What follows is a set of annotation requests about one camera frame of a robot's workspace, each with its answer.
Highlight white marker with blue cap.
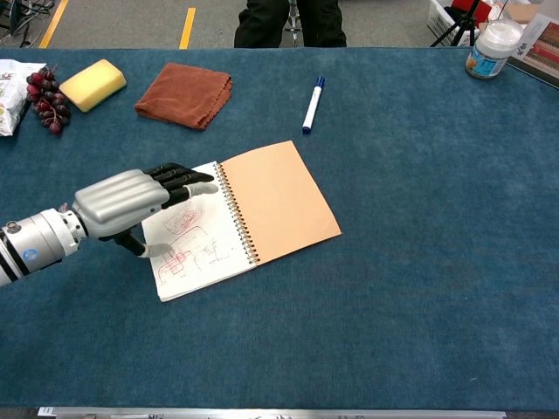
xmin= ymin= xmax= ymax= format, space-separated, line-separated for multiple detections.
xmin=301 ymin=76 xmax=327 ymax=135

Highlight brown folded cloth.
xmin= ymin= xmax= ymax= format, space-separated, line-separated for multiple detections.
xmin=134 ymin=61 xmax=234 ymax=132

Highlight black floor cables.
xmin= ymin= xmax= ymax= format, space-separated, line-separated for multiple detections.
xmin=0 ymin=0 xmax=56 ymax=47

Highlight yellow sponge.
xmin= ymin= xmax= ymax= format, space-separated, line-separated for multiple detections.
xmin=59 ymin=58 xmax=128 ymax=113

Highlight aluminium table edge rail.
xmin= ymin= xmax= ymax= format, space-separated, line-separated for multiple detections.
xmin=37 ymin=406 xmax=507 ymax=419

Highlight white plastic basket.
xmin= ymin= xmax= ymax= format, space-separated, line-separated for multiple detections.
xmin=426 ymin=0 xmax=481 ymax=47

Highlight black tripod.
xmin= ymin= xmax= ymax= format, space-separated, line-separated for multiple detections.
xmin=430 ymin=0 xmax=484 ymax=48

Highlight white snack bag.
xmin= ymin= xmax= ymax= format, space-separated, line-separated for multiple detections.
xmin=0 ymin=58 xmax=47 ymax=137

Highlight person in black trousers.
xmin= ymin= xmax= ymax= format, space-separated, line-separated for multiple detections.
xmin=233 ymin=0 xmax=349 ymax=49

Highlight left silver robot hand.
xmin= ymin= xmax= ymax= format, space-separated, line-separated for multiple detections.
xmin=72 ymin=162 xmax=219 ymax=259

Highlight tan spiral notebook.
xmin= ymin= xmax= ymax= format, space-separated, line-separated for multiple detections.
xmin=140 ymin=140 xmax=343 ymax=303

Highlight chrome stool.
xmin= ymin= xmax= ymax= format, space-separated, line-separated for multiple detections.
xmin=283 ymin=0 xmax=305 ymax=47

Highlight jar with white lid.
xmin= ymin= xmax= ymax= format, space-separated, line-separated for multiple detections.
xmin=465 ymin=18 xmax=524 ymax=80

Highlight box with striped pattern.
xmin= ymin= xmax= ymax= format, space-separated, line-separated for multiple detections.
xmin=506 ymin=11 xmax=559 ymax=91

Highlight dark red grape bunch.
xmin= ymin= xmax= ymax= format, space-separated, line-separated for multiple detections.
xmin=25 ymin=65 xmax=72 ymax=135

